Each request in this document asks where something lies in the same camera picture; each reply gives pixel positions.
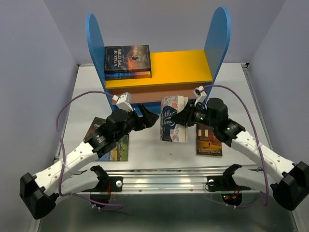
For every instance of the Edward Rulane brown book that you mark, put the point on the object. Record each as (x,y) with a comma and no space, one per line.
(206,142)

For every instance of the A Tale of Two Cities book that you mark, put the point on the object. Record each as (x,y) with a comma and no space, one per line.
(128,58)

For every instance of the aluminium rail frame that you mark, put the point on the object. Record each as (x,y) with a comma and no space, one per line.
(162,182)

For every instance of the Jane Eyre blue book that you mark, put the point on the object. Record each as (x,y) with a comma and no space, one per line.
(127,75)

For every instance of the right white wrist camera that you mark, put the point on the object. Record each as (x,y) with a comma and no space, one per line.
(200,94)

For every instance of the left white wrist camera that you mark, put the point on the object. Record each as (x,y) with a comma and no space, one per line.
(123,101)

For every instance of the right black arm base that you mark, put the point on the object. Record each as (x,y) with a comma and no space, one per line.
(231,193)

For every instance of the Little Women book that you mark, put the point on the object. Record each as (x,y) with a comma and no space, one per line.
(169,130)

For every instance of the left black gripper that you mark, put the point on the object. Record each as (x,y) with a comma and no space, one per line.
(147,121)

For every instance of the dark Days to See book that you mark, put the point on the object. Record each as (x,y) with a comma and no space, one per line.
(96,123)

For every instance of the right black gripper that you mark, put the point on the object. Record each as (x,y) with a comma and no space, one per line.
(184,117)

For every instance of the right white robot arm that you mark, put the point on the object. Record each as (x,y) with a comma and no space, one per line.
(287,182)

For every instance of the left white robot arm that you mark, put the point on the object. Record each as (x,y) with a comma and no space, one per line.
(40,191)

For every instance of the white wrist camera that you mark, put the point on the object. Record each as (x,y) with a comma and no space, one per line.
(123,101)
(200,94)

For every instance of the Animal Farm book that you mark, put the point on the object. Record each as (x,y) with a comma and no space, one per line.
(120,153)

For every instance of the blue and yellow wooden bookshelf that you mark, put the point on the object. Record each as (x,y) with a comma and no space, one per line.
(173,73)

